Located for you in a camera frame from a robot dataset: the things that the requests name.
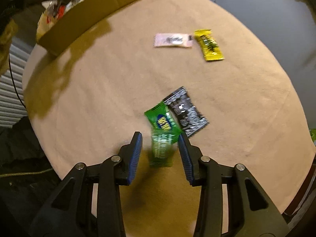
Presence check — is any green candy packet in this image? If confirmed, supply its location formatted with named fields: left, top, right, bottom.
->
left=144, top=102, right=182, bottom=143

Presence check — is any brown cardboard box tray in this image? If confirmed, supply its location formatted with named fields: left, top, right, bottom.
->
left=36, top=0, right=137, bottom=56

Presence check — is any light green clear candy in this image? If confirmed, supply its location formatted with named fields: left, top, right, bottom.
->
left=149, top=129, right=174, bottom=167

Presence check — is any yellow candy packet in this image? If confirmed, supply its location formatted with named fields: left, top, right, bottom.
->
left=194, top=29, right=224, bottom=62

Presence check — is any red clear brownie bag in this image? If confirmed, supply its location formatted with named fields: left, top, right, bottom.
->
left=42, top=0, right=72, bottom=27

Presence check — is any pink candy packet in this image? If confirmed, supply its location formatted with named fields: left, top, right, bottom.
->
left=154, top=33, right=193, bottom=48

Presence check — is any black white candy packet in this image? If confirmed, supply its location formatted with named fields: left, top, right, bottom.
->
left=163, top=87, right=209, bottom=137

